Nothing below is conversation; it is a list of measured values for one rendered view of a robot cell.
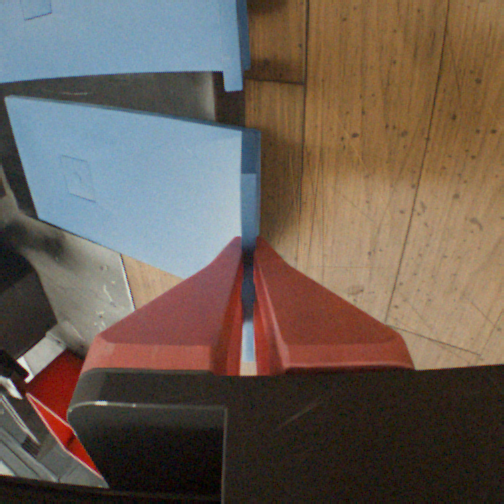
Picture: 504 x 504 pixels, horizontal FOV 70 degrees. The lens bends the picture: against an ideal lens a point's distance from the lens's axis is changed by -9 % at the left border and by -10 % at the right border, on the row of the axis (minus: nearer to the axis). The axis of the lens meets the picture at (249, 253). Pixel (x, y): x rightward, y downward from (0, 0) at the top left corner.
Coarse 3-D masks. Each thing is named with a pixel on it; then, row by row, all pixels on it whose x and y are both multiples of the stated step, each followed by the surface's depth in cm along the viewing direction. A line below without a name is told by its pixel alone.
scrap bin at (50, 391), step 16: (64, 352) 37; (48, 368) 36; (64, 368) 36; (80, 368) 36; (32, 384) 34; (48, 384) 34; (64, 384) 34; (32, 400) 35; (48, 400) 33; (64, 400) 33; (48, 416) 37; (64, 416) 31; (64, 432) 40; (64, 448) 40; (80, 448) 40
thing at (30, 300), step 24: (0, 192) 27; (0, 264) 32; (24, 264) 32; (0, 288) 29; (24, 288) 31; (0, 312) 29; (24, 312) 31; (48, 312) 34; (0, 336) 30; (24, 336) 32
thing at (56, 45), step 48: (0, 0) 14; (96, 0) 12; (144, 0) 11; (192, 0) 10; (240, 0) 10; (0, 48) 15; (48, 48) 14; (96, 48) 13; (144, 48) 12; (192, 48) 11; (240, 48) 8
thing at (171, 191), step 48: (48, 144) 17; (96, 144) 15; (144, 144) 14; (192, 144) 13; (240, 144) 12; (48, 192) 19; (96, 192) 17; (144, 192) 15; (192, 192) 14; (240, 192) 10; (96, 240) 19; (144, 240) 17; (192, 240) 15
